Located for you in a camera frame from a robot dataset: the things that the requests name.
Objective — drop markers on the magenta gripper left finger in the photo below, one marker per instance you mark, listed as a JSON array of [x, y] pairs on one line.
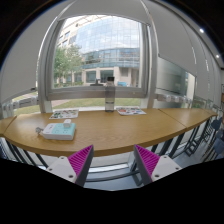
[[75, 167]]

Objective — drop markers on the colourful leaflet left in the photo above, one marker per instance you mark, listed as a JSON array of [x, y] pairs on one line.
[[65, 114]]

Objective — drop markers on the white teal power strip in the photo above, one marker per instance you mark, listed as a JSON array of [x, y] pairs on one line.
[[57, 131]]

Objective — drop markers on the colourful leaflet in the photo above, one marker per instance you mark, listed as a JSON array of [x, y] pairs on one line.
[[130, 111], [65, 114]]

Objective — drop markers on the white window frame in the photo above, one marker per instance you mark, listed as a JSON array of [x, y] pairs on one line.
[[75, 64]]

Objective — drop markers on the colourful leaflet right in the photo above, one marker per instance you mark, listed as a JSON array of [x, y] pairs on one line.
[[130, 111]]

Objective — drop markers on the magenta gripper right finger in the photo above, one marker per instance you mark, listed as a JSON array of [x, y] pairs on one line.
[[153, 167]]

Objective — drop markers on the clear water bottle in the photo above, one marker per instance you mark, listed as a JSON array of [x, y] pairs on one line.
[[109, 95]]

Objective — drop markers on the blue chair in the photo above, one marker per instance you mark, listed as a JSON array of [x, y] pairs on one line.
[[216, 145]]

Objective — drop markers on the white charger plug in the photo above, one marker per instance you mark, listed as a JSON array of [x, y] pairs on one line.
[[67, 123]]

